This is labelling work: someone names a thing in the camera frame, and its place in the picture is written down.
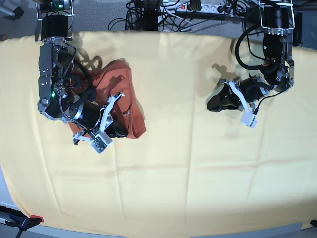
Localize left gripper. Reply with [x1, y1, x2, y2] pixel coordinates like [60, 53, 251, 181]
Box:
[207, 76, 269, 112]

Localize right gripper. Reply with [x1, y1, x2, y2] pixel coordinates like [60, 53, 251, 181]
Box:
[74, 102, 128, 138]

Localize orange T-shirt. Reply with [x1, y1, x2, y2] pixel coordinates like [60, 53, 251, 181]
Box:
[62, 59, 146, 139]

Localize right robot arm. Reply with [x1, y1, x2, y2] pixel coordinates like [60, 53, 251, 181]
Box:
[35, 0, 127, 138]

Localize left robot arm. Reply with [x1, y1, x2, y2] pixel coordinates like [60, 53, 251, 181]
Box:
[207, 0, 295, 114]

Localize yellow table cloth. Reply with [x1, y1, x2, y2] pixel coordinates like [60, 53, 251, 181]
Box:
[0, 32, 317, 238]

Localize white power strip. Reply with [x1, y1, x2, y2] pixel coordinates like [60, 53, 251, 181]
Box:
[175, 2, 233, 15]

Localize black upright box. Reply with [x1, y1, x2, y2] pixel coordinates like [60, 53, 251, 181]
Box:
[293, 12, 303, 47]

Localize black clamp at right edge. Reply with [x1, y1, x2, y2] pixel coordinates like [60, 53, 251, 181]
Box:
[310, 220, 317, 228]

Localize tangled black floor cables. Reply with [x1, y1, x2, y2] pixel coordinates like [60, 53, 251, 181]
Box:
[108, 0, 194, 33]

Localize black table leg post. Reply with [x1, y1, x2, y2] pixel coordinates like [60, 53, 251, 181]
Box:
[142, 0, 161, 31]

